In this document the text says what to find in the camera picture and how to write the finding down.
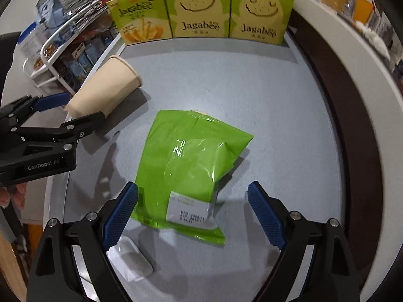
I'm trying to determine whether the white cloth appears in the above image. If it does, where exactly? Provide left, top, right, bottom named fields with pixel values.
left=362, top=22, right=391, bottom=58

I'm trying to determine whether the white wire rack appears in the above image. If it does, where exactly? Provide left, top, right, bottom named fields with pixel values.
left=22, top=0, right=126, bottom=92

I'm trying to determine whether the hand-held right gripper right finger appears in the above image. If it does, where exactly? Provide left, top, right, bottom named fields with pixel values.
left=247, top=181, right=361, bottom=302

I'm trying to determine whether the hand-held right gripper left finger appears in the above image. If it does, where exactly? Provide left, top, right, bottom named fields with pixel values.
left=28, top=182, right=139, bottom=302

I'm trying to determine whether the person's left hand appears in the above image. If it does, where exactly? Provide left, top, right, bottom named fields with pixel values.
left=0, top=182, right=27, bottom=209

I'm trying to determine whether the green snack bag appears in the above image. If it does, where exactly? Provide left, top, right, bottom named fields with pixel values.
left=130, top=109, right=254, bottom=245

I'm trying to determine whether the orange cutting board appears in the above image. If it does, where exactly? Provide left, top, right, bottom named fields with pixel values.
left=353, top=0, right=376, bottom=24

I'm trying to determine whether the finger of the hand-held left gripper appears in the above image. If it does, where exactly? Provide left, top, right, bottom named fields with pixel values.
left=0, top=93, right=72, bottom=124
left=19, top=111, right=106, bottom=152

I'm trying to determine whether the small brown paper cup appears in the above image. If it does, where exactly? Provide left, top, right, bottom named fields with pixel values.
left=64, top=55, right=143, bottom=124

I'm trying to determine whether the blue pouch bag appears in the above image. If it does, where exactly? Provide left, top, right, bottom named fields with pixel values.
left=35, top=0, right=69, bottom=27

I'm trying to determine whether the green snack box with fries picture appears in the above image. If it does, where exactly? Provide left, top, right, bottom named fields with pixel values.
left=106, top=0, right=173, bottom=45

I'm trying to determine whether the blue lidded food container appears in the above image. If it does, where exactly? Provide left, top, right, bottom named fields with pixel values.
left=17, top=22, right=58, bottom=71

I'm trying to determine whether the small white packet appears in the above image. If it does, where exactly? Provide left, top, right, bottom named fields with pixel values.
left=106, top=236, right=154, bottom=282

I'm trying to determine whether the green snack box smiling face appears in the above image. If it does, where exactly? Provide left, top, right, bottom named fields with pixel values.
left=162, top=0, right=232, bottom=39
left=228, top=0, right=295, bottom=45

